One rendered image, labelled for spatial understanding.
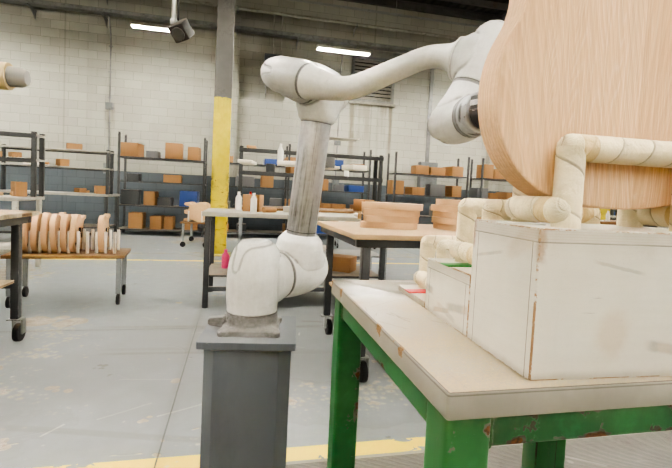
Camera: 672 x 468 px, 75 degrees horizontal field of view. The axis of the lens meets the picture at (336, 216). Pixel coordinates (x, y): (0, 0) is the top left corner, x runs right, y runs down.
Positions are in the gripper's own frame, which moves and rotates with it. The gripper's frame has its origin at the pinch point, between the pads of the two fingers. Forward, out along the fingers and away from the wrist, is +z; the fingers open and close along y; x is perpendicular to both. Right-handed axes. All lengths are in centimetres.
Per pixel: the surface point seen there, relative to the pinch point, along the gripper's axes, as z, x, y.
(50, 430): -151, -132, 129
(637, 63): 14.7, 0.2, -0.3
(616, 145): 18.1, -10.6, 4.8
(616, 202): 14.8, -17.1, 0.9
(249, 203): -387, -34, 45
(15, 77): 3, -6, 74
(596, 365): 19.2, -36.0, 5.9
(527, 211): 13.0, -18.8, 12.0
